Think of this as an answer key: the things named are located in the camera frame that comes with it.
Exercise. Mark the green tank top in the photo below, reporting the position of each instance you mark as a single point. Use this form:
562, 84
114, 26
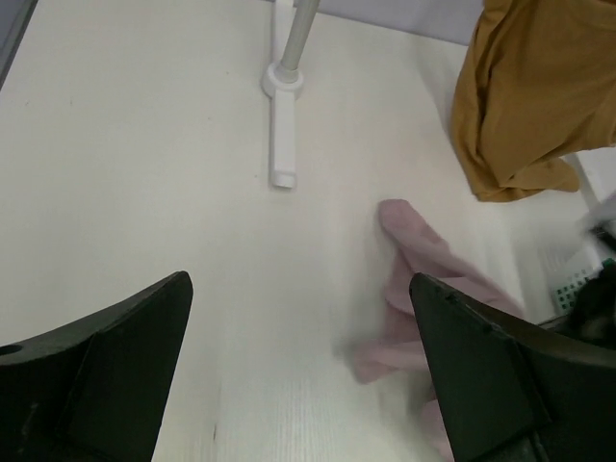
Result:
567, 281

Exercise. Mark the white plastic basket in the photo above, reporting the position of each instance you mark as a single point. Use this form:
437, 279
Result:
597, 177

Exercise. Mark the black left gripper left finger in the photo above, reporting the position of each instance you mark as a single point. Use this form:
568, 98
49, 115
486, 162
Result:
96, 389

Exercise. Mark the brown tank top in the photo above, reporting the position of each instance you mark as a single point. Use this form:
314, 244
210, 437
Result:
537, 84

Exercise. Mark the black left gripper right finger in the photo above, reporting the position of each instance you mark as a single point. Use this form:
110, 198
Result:
510, 390

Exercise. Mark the white clothes rack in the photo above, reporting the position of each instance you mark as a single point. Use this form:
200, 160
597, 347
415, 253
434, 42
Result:
282, 82

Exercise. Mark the pink tank top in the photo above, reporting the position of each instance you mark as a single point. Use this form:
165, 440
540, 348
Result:
419, 249

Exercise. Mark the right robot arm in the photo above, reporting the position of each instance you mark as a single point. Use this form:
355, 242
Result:
593, 317

